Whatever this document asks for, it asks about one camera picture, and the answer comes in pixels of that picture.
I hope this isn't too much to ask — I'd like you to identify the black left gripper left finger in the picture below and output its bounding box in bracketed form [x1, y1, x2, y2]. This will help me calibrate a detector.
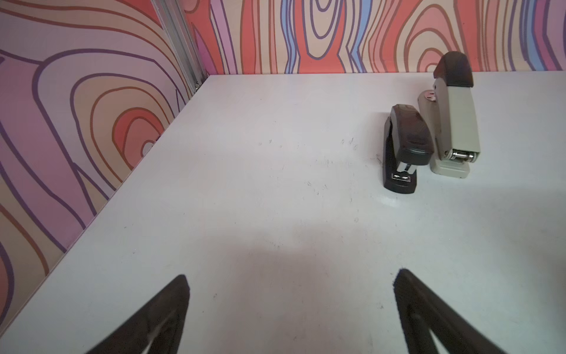
[89, 274, 190, 353]

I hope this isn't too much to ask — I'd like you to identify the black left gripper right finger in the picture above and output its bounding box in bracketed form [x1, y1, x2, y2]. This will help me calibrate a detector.
[394, 268, 503, 353]

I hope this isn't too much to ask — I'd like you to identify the beige stapler black top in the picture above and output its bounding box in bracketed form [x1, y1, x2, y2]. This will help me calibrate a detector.
[418, 51, 481, 178]

